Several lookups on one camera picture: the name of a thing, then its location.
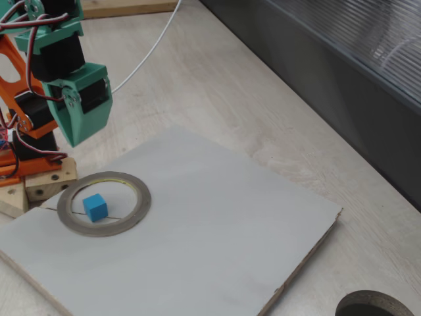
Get grey ring of tape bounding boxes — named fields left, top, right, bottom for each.
left=56, top=171, right=153, bottom=238

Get red white black base wire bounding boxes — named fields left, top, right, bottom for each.
left=9, top=130, right=69, bottom=179

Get small blue cube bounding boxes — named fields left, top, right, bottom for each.
left=82, top=193, right=109, bottom=222

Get flat wooden strip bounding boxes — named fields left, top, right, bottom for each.
left=81, top=1, right=180, bottom=20

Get white USB cable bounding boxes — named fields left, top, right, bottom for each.
left=111, top=0, right=184, bottom=95

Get red white black wrist wire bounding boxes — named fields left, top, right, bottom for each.
left=0, top=12, right=70, bottom=103

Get ribbed translucent desk partition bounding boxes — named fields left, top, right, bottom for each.
left=200, top=0, right=421, bottom=213

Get red controller circuit board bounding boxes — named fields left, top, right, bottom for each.
left=0, top=126, right=11, bottom=153

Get light wooden base block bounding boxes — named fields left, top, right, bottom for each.
left=24, top=157, right=78, bottom=202

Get orange circuit board mount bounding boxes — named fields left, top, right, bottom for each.
left=0, top=153, right=21, bottom=188

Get white laminated chipboard panel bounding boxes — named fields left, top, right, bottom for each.
left=0, top=126, right=343, bottom=316

